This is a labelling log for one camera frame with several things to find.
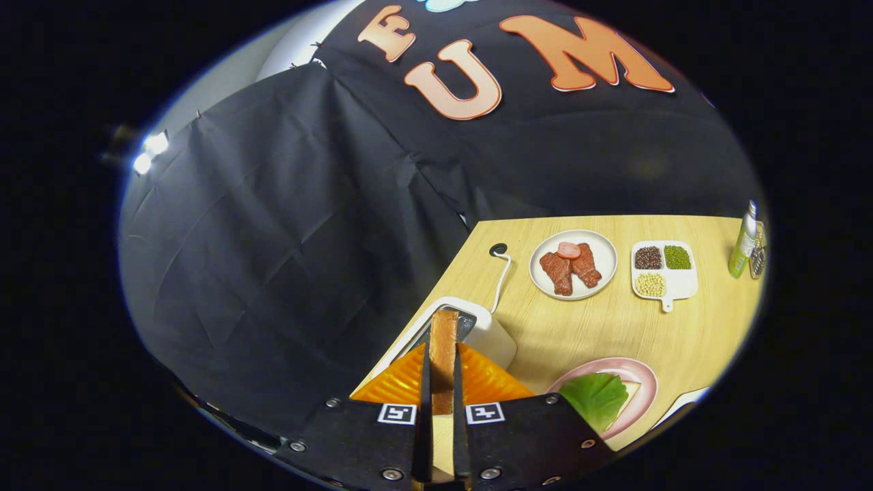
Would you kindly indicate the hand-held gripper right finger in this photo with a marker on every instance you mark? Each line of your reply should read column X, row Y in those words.
column 461, row 436

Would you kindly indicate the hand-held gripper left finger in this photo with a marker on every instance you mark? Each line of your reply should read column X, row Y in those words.
column 425, row 436

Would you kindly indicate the toasted bread slice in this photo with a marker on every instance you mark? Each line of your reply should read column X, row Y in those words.
column 443, row 354

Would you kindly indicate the green lettuce leaf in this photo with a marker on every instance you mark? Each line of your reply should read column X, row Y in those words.
column 593, row 399

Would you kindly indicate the cream white toaster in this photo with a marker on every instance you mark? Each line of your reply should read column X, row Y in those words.
column 494, row 337

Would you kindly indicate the white bread slice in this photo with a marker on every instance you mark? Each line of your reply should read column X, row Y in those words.
column 631, row 392

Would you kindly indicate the pink round plate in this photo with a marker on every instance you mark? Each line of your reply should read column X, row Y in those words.
column 644, row 389

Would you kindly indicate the brown meat piece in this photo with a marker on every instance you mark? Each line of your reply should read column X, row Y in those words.
column 586, row 266
column 557, row 273

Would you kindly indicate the red sausage slice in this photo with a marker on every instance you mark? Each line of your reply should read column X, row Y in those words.
column 569, row 250

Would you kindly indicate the white rectangular dish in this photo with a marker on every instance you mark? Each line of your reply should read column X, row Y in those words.
column 685, row 402

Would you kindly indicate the grey round plate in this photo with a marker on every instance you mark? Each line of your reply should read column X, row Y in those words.
column 600, row 249

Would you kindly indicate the pile of yellow beans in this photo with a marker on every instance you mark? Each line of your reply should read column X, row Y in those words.
column 650, row 284

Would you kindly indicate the black backdrop cloth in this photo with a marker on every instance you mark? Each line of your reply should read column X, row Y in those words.
column 273, row 239

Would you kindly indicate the pile of dark beans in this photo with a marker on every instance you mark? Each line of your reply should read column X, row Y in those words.
column 648, row 258

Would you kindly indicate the white sectioned dish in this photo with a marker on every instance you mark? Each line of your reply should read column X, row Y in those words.
column 682, row 283

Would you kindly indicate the pile of green beans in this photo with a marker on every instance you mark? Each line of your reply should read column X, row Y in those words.
column 678, row 257

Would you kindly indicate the silver green drink bottle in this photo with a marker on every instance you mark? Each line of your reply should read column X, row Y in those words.
column 742, row 249

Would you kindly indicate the bright studio lamp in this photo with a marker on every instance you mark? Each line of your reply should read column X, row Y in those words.
column 151, row 151

